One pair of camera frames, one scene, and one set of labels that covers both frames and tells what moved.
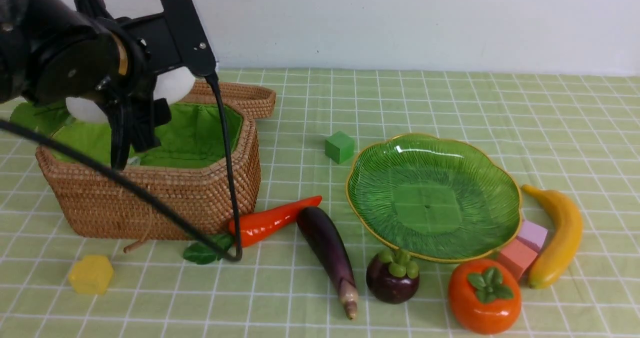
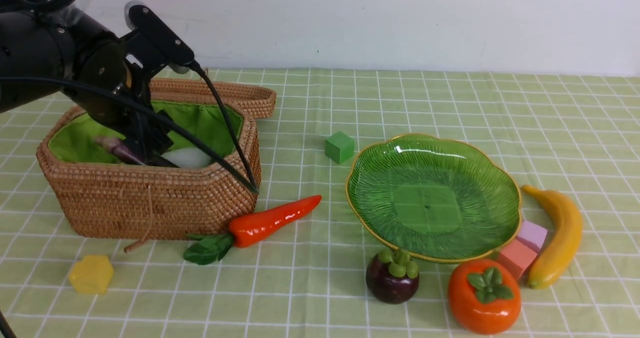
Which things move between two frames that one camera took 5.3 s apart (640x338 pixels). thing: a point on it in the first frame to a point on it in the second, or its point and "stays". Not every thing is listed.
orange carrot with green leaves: [253, 228] stays
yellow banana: [565, 240] stays
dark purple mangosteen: [392, 277] stays
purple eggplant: [327, 247] to [119, 148]
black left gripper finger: [145, 116] to [158, 143]
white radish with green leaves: [177, 85] to [187, 157]
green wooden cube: [339, 147] stays
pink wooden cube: [518, 257] stays
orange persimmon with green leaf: [484, 296] stays
